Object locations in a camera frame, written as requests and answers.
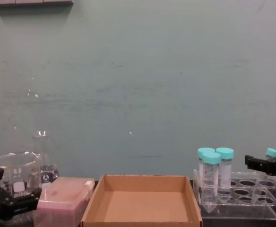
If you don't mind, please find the teal capped centrifuge tube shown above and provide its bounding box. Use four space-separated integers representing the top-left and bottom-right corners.
201 151 222 213
265 148 276 162
197 147 216 197
215 147 235 204

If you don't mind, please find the clear acrylic tube rack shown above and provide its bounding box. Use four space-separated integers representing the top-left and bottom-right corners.
192 168 276 223

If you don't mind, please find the pink pipette tip box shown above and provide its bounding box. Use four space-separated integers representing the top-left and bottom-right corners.
33 176 95 227

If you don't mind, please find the clear glass beaker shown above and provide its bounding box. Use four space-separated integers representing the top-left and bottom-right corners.
0 151 43 225

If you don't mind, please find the grey wall shelf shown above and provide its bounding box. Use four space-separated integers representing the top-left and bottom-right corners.
0 0 74 5

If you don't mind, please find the clear glass conical flask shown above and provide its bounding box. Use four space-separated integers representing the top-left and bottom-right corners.
31 130 60 190

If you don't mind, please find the brown cardboard tray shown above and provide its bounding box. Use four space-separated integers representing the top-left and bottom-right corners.
81 175 204 227

